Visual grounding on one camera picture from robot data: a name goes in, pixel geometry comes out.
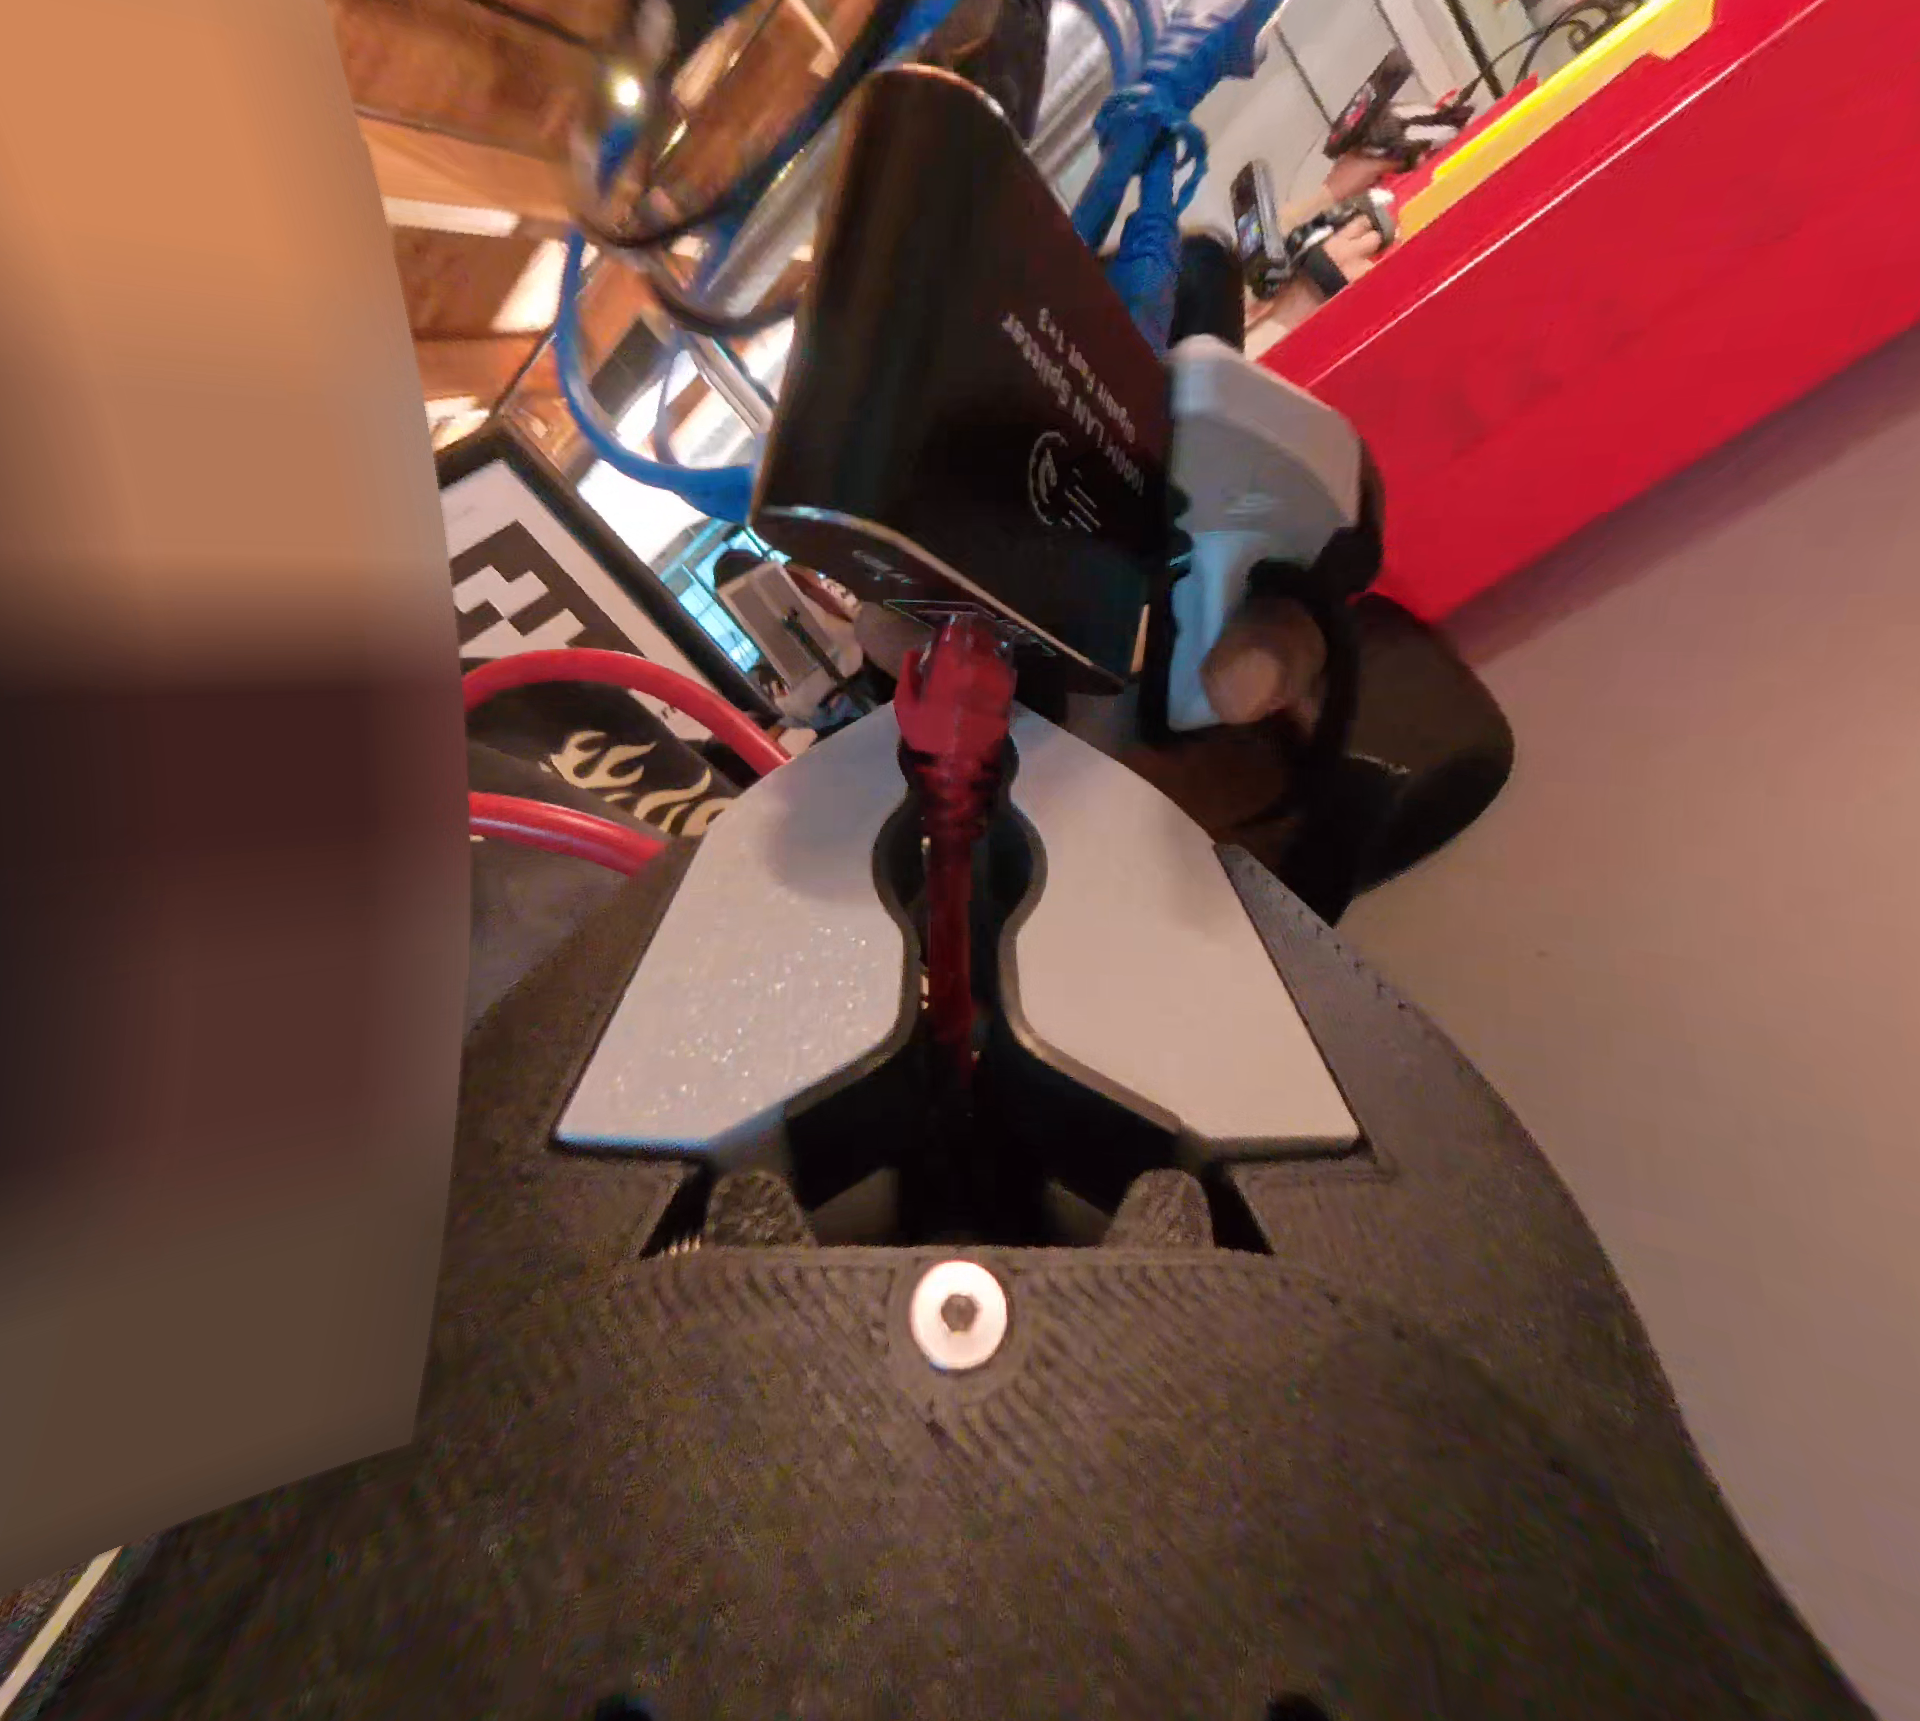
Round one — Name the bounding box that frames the black cable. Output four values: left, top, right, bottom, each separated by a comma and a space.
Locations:
562, 0, 1055, 251

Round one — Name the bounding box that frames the red plastic bin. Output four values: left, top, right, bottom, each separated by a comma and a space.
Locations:
1253, 0, 1920, 628

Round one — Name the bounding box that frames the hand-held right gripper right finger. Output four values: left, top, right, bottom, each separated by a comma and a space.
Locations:
989, 700, 1364, 1150

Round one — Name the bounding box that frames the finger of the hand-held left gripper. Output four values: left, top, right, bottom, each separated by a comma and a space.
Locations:
1165, 338, 1370, 553
1161, 548, 1277, 736

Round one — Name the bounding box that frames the black ethernet splitter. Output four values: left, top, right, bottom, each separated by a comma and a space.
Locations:
745, 65, 1182, 698

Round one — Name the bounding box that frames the person's left hand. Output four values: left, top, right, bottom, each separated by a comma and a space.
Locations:
1203, 592, 1332, 723

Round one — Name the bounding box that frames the blue ethernet cable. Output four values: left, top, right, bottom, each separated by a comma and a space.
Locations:
551, 0, 1265, 527

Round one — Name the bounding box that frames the black framed sign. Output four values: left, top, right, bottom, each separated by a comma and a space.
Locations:
434, 421, 729, 710

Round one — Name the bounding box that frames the dark star print shirt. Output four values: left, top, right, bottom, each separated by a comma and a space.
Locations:
0, 678, 759, 1721

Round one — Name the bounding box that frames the red ethernet cable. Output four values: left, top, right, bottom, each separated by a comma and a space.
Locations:
458, 609, 1026, 1084

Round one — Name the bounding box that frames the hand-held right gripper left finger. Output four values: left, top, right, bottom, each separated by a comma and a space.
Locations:
554, 705, 939, 1156

